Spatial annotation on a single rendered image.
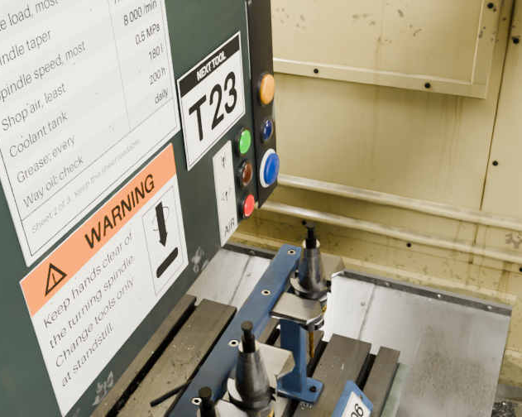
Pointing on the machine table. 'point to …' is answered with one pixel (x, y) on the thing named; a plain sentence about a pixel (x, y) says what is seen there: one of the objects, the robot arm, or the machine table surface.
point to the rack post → (298, 389)
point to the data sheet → (72, 104)
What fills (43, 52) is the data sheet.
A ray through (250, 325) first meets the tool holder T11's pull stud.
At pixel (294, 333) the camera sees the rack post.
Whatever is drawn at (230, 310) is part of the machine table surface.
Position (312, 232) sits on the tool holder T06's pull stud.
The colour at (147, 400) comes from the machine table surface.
